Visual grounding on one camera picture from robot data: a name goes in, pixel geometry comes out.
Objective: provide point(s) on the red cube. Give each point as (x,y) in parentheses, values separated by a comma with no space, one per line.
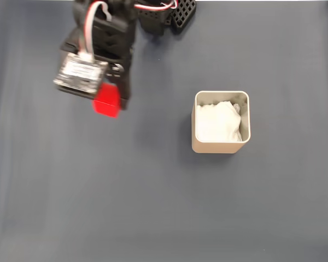
(106,103)

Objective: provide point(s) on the beige square box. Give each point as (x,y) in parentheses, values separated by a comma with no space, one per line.
(218,148)

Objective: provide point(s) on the blue-grey table mat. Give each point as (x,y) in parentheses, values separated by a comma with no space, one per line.
(98,177)

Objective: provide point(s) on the white crumpled tissue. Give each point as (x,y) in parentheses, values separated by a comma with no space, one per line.
(217,122)

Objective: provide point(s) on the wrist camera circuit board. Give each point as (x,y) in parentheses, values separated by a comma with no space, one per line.
(80,72)

